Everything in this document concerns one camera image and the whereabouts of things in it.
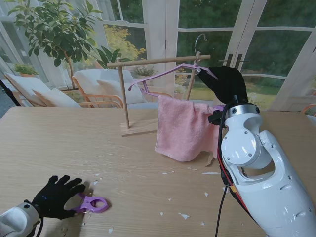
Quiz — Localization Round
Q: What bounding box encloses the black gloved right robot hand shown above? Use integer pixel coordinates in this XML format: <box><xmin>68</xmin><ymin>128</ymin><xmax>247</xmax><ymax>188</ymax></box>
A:
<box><xmin>196</xmin><ymin>65</ymin><xmax>248</xmax><ymax>106</ymax></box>

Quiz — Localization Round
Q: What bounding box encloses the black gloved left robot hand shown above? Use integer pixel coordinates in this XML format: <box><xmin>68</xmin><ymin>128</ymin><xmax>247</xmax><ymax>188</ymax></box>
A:
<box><xmin>32</xmin><ymin>174</ymin><xmax>86</xmax><ymax>220</ymax></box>

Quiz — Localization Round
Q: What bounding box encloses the pink square towel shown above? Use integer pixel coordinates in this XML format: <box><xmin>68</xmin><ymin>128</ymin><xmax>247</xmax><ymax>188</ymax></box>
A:
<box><xmin>155</xmin><ymin>95</ymin><xmax>221</xmax><ymax>163</ymax></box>

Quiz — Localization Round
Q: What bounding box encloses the pink hanger with metal hook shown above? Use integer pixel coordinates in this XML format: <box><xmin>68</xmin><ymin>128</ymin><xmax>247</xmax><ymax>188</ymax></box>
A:
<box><xmin>128</xmin><ymin>33</ymin><xmax>227</xmax><ymax>112</ymax></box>

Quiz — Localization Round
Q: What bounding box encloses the printed garden room backdrop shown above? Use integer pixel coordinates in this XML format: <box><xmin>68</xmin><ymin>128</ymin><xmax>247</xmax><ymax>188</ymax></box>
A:
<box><xmin>0</xmin><ymin>0</ymin><xmax>316</xmax><ymax>117</ymax></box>

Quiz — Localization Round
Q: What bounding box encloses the wooden tabletop drying rack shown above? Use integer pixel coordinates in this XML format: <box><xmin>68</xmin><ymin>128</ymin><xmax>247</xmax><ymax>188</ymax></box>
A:
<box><xmin>106</xmin><ymin>51</ymin><xmax>211</xmax><ymax>138</ymax></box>

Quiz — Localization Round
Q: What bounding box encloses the black tripod stand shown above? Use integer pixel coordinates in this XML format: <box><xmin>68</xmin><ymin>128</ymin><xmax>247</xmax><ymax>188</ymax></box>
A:
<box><xmin>0</xmin><ymin>78</ymin><xmax>21</xmax><ymax>107</ymax></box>

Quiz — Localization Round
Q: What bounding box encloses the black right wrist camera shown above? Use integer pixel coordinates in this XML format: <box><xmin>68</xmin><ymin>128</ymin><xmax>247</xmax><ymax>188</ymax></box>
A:
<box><xmin>208</xmin><ymin>110</ymin><xmax>222</xmax><ymax>125</ymax></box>

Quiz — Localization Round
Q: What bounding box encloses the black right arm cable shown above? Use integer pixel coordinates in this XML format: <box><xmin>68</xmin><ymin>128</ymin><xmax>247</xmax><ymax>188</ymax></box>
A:
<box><xmin>214</xmin><ymin>108</ymin><xmax>250</xmax><ymax>237</ymax></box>

